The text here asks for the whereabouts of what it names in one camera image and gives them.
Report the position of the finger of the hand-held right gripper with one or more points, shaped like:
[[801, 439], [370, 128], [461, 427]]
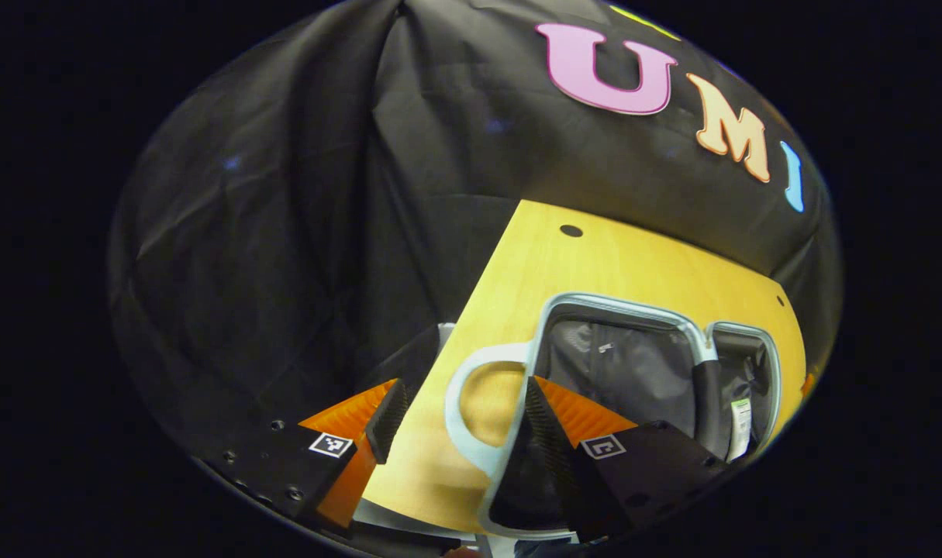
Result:
[[808, 386]]

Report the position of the black backdrop cloth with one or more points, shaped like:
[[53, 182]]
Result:
[[284, 232]]

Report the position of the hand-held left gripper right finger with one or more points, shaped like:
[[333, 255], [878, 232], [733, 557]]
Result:
[[552, 449]]

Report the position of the white table frame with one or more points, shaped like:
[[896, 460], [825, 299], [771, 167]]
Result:
[[397, 518]]

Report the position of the green label skin care tube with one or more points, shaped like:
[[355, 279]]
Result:
[[741, 434]]

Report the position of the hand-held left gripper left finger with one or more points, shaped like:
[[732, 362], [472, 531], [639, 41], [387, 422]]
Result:
[[389, 422]]

